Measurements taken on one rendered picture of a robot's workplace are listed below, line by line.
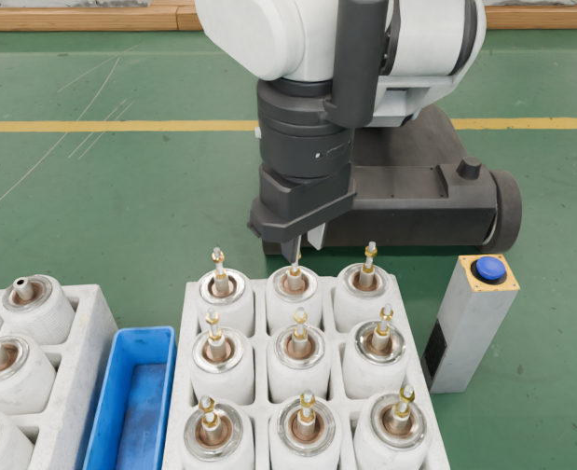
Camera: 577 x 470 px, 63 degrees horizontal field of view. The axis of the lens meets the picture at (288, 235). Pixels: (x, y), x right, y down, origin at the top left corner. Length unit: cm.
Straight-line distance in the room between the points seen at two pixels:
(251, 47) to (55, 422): 62
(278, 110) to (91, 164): 122
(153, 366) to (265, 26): 78
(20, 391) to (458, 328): 66
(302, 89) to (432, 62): 50
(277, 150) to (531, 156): 133
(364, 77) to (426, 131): 98
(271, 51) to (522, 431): 83
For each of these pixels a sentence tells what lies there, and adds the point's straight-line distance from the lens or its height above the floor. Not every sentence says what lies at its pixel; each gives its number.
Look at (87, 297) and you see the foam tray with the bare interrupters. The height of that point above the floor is 18.
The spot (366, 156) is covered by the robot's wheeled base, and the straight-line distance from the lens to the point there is 121.
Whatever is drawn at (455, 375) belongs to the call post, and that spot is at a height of 7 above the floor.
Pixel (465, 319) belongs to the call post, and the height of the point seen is 24.
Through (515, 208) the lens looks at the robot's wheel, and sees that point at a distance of 115.
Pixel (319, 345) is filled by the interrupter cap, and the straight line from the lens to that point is 70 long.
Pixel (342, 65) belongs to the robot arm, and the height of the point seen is 70.
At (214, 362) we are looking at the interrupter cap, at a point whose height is 25.
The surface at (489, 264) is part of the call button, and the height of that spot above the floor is 33.
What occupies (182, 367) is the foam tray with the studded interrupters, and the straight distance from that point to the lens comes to 79.
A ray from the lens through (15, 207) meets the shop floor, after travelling 150.
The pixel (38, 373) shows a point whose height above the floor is 22.
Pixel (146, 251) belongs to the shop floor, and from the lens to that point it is 122.
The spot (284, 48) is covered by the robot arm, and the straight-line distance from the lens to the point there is 35.
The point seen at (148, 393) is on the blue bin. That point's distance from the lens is 98.
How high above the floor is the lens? 85
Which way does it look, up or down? 44 degrees down
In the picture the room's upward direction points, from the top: straight up
